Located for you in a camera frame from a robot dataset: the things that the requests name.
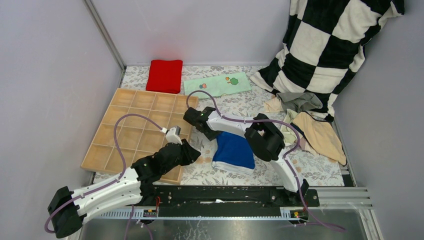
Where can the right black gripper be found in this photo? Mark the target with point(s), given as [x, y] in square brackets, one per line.
[212, 136]

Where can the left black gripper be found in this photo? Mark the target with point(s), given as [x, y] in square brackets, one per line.
[190, 154]

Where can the blue underwear with white lettering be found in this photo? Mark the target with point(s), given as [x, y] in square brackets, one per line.
[233, 155]

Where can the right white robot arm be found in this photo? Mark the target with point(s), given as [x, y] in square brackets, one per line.
[264, 138]

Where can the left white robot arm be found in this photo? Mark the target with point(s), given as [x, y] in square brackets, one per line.
[69, 210]

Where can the wooden compartment tray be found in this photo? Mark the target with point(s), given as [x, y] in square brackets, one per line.
[131, 116]

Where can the light green patterned cloth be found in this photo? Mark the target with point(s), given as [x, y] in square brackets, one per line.
[221, 85]

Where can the red folded cloth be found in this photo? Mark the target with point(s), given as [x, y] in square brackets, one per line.
[165, 76]

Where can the grey crumpled cloth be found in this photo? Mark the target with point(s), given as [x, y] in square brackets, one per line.
[299, 101]

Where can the floral patterned table mat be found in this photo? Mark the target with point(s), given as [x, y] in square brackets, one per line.
[318, 170]

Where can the beige cloth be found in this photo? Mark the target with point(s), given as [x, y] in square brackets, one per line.
[315, 136]

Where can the black white checkered blanket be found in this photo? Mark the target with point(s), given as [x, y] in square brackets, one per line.
[324, 47]

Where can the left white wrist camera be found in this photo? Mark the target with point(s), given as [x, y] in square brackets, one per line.
[172, 135]

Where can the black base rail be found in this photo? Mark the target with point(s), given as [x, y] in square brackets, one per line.
[225, 201]

